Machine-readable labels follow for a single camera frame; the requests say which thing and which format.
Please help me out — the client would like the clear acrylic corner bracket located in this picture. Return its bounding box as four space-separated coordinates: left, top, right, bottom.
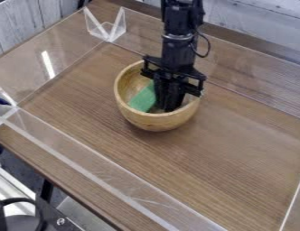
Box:
83 7 126 42

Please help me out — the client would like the brown wooden bowl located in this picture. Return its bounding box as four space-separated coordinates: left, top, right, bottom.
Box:
113 60 200 132

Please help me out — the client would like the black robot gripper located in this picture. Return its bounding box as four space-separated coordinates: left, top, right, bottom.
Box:
140 33 206 111

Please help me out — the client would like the clear acrylic tray wall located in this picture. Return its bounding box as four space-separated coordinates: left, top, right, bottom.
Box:
0 2 300 231

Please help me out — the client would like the black cable loop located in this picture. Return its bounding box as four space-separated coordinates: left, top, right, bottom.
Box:
0 197 45 231

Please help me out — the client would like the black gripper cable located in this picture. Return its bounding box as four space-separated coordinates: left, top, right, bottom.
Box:
190 30 211 59

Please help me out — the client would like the blue object at edge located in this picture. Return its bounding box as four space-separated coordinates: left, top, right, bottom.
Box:
0 98 9 105

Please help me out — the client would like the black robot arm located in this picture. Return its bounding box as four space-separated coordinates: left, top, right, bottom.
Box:
142 0 208 112

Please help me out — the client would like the grey metal bracket with screw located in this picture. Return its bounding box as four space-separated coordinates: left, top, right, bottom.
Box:
35 198 84 231

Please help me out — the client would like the green rectangular block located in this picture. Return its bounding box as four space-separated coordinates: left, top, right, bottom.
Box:
128 81 156 113

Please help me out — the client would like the black metal table leg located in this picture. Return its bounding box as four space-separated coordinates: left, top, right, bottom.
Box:
40 180 53 202

